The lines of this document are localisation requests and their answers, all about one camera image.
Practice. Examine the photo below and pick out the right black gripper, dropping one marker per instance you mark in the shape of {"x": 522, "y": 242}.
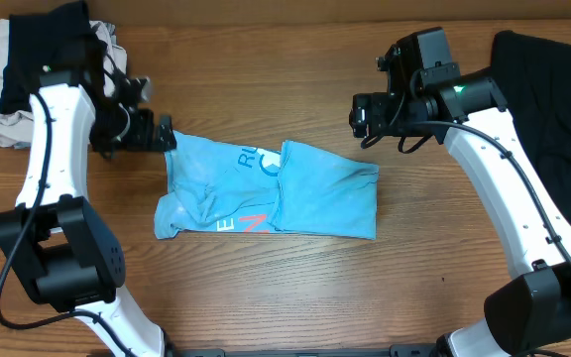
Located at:
{"x": 378, "y": 103}

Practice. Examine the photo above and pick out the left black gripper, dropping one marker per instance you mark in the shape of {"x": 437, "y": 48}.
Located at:
{"x": 142, "y": 137}

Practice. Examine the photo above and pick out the light blue printed t-shirt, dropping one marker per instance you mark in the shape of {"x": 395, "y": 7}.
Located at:
{"x": 298, "y": 189}

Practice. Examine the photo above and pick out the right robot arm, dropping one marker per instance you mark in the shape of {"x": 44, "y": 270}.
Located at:
{"x": 533, "y": 310}

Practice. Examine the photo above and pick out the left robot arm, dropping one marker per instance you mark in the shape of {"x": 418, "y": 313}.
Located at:
{"x": 62, "y": 260}

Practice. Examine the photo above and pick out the folded black garment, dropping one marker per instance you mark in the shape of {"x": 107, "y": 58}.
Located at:
{"x": 60, "y": 39}

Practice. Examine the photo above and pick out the folded beige garment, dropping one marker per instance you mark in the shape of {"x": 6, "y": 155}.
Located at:
{"x": 16, "y": 130}

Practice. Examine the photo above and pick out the black t-shirt on right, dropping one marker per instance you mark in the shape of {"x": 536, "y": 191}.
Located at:
{"x": 534, "y": 75}

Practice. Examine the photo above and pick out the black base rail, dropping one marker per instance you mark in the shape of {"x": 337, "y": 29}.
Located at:
{"x": 305, "y": 353}

